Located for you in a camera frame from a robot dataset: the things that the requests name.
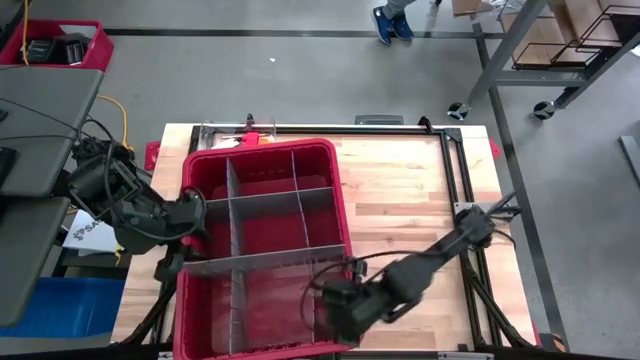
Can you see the grey desk top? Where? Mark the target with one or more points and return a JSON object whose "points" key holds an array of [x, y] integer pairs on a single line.
{"points": [[25, 260], [50, 100]]}

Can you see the grey metal cart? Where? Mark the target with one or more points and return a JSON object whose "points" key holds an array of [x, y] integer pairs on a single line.
{"points": [[511, 45]]}

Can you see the black caster wheel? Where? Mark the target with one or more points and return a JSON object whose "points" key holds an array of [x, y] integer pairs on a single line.
{"points": [[543, 110], [458, 111]]}

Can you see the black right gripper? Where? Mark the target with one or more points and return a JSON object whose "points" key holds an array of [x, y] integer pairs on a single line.
{"points": [[355, 310]]}

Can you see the grey metal bar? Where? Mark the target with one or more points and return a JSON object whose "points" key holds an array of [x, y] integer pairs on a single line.
{"points": [[631, 157]]}

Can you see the long grey slotted divider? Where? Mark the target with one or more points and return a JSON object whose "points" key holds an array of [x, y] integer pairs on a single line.
{"points": [[235, 225], [301, 210]]}

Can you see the large red plastic bin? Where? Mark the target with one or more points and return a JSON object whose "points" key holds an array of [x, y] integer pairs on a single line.
{"points": [[270, 235]]}

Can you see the blue plastic bin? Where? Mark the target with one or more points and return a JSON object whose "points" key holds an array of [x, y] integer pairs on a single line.
{"points": [[65, 305]]}

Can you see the orange toy block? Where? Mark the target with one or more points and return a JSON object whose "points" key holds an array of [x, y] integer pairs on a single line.
{"points": [[266, 141]]}

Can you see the grey table-level camera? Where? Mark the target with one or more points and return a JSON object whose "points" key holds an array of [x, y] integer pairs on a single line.
{"points": [[378, 120]]}

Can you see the brown cardboard piece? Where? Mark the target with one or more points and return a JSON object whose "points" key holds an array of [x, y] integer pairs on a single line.
{"points": [[465, 6]]}

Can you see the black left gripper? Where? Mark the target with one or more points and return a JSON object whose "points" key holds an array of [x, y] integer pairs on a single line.
{"points": [[190, 215]]}

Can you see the brown cardboard box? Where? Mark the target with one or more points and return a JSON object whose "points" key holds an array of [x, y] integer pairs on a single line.
{"points": [[537, 37], [590, 20]]}

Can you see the small red crate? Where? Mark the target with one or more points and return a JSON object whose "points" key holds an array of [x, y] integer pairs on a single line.
{"points": [[102, 50]]}

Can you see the clear plastic container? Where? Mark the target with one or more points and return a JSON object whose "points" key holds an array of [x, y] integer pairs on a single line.
{"points": [[215, 131]]}

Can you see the white printed paper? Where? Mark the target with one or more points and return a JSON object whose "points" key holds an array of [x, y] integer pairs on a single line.
{"points": [[90, 235]]}

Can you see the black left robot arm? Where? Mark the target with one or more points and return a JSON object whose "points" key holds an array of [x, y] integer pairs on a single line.
{"points": [[130, 210]]}

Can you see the white paper sheet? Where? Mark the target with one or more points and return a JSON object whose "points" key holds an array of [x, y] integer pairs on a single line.
{"points": [[80, 30]]}

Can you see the silver metal bracket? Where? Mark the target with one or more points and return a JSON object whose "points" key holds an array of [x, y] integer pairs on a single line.
{"points": [[166, 356], [465, 356]]}

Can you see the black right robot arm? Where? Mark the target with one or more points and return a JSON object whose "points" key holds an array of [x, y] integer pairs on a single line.
{"points": [[450, 245]]}

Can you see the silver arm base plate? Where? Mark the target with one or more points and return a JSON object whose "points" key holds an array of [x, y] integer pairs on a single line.
{"points": [[462, 206]]}

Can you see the person's blue shoes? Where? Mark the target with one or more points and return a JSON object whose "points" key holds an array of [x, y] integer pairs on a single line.
{"points": [[392, 22]]}

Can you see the black device box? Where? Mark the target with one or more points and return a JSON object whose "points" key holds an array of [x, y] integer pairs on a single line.
{"points": [[55, 50]]}

